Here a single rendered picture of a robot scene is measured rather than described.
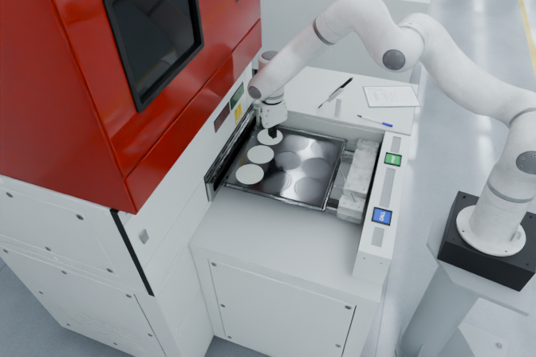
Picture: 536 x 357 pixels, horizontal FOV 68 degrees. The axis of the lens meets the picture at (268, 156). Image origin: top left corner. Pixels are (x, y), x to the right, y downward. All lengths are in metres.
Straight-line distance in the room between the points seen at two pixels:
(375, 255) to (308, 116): 0.65
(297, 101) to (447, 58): 0.73
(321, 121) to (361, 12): 0.63
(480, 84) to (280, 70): 0.52
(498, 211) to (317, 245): 0.53
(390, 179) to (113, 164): 0.89
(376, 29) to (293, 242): 0.71
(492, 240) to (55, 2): 1.21
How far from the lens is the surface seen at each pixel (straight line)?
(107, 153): 0.83
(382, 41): 1.01
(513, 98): 1.15
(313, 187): 1.39
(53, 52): 0.73
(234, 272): 1.41
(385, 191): 1.34
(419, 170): 2.86
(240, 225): 1.39
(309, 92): 1.71
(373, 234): 1.23
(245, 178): 1.42
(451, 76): 1.07
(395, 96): 1.74
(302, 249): 1.33
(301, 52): 1.18
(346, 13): 1.09
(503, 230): 1.32
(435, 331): 1.82
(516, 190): 1.21
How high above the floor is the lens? 1.93
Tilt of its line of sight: 44 degrees down
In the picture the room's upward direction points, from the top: 2 degrees counter-clockwise
